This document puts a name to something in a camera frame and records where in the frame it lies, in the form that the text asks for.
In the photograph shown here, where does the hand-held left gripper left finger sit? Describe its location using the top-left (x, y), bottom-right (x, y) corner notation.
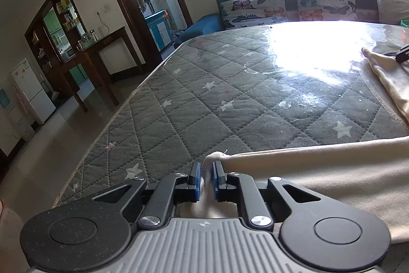
top-left (91, 161), bottom-right (202, 231)

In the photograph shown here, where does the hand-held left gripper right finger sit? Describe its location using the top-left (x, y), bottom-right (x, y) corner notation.
top-left (212, 160), bottom-right (322, 231)

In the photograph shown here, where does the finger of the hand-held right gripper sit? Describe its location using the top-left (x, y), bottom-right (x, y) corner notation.
top-left (383, 44), bottom-right (409, 64)

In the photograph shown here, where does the beige garment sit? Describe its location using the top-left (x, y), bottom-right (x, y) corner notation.
top-left (179, 47), bottom-right (409, 245)

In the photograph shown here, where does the square butterfly print cushion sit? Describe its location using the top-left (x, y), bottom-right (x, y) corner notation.
top-left (294, 0), bottom-right (358, 22)

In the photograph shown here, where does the blue and white cabinet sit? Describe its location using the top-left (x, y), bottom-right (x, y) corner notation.
top-left (144, 9), bottom-right (171, 51)

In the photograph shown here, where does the blue sofa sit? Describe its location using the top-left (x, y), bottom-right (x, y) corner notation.
top-left (174, 0), bottom-right (381, 48)

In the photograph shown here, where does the wide butterfly print cushion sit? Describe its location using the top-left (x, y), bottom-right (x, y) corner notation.
top-left (217, 0), bottom-right (289, 30)

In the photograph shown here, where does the dark wooden console table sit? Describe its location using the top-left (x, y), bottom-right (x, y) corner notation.
top-left (56, 27), bottom-right (145, 113)

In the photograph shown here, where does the white fridge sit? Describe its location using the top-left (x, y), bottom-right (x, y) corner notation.
top-left (11, 58), bottom-right (57, 126)

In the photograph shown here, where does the white water dispenser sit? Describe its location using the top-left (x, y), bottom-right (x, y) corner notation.
top-left (0, 89), bottom-right (36, 143)

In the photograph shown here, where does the dark wooden shelf cabinet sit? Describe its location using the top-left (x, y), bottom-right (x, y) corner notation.
top-left (25, 0), bottom-right (89, 92)

